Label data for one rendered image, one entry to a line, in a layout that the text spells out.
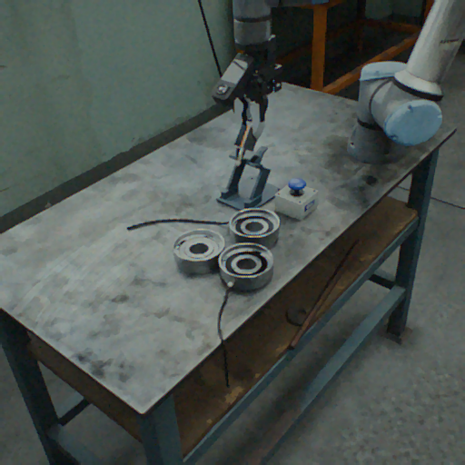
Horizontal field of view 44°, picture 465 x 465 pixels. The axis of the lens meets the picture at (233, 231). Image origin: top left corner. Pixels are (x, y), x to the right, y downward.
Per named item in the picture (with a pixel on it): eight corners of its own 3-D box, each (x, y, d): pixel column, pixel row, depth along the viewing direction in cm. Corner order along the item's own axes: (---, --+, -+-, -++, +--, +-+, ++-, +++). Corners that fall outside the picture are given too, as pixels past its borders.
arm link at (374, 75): (394, 103, 150) (400, 52, 142) (415, 125, 139) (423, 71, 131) (350, 108, 149) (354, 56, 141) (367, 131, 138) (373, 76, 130)
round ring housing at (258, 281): (239, 252, 118) (238, 236, 115) (283, 269, 113) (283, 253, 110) (209, 281, 111) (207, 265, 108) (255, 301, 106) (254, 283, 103)
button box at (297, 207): (301, 222, 126) (301, 202, 123) (274, 211, 129) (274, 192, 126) (321, 205, 130) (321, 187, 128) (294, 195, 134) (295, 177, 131)
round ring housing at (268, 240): (289, 234, 122) (289, 218, 120) (259, 259, 116) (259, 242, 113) (251, 218, 128) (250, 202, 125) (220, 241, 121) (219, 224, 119)
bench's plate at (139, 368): (143, 422, 88) (142, 414, 87) (-53, 272, 120) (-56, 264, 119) (456, 133, 161) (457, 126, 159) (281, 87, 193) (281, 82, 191)
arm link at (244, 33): (254, 24, 108) (222, 18, 113) (255, 49, 111) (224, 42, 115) (279, 15, 112) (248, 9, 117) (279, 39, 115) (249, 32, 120)
